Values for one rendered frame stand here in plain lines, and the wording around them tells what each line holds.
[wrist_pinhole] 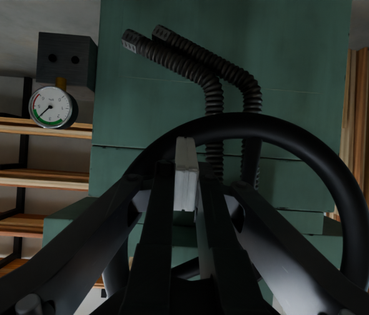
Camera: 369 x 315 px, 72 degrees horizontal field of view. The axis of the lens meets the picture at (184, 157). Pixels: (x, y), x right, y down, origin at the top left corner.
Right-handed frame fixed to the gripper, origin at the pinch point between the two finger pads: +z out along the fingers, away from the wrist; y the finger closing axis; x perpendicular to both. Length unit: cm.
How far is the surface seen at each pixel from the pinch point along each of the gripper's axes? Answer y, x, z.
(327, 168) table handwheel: 14.9, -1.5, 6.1
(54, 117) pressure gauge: -18.8, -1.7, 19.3
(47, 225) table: -21.7, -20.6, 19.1
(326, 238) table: 27.4, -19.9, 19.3
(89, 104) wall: -101, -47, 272
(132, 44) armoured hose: -7.4, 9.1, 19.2
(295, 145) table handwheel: 11.4, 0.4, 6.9
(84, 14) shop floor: -55, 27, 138
